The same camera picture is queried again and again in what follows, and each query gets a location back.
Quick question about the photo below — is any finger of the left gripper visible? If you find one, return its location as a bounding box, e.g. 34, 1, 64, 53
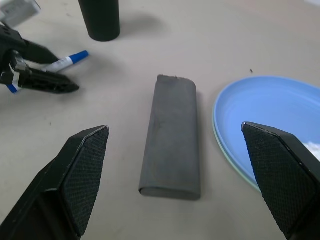
15, 69, 81, 94
18, 40, 61, 65

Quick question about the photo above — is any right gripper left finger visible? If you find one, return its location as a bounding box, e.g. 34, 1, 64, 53
0, 124, 110, 240

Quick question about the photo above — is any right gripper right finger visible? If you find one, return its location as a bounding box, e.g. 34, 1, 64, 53
240, 121, 320, 240

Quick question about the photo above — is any blue-capped white marker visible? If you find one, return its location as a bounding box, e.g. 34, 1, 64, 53
6, 50, 90, 95

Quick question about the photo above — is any white paper ball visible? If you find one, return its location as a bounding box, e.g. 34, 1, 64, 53
301, 141, 320, 161

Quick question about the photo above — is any light blue plate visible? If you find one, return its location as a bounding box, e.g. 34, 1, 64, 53
212, 75, 320, 187

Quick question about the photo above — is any grey glasses case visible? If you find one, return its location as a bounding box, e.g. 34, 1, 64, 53
138, 74, 202, 201

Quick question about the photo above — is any light green plate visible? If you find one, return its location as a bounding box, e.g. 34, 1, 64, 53
211, 104, 262, 193

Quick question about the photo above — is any black plastic cup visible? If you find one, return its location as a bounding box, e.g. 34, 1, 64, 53
77, 0, 121, 43

